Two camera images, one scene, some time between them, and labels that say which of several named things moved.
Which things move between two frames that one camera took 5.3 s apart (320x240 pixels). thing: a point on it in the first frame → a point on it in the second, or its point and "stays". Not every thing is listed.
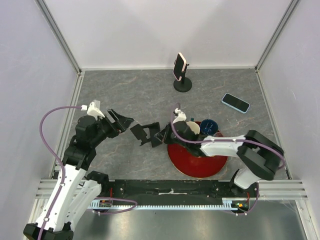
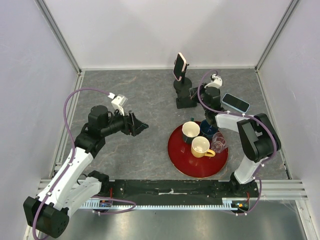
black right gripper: (163, 135) → (201, 88)
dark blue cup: (209, 127) stays
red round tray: (190, 164) stays
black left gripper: (120, 124) → (132, 125)
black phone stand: (185, 84) stays
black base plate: (177, 190) stays
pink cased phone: (179, 64) stays
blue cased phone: (235, 103) stays
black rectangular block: (140, 134) → (183, 100)
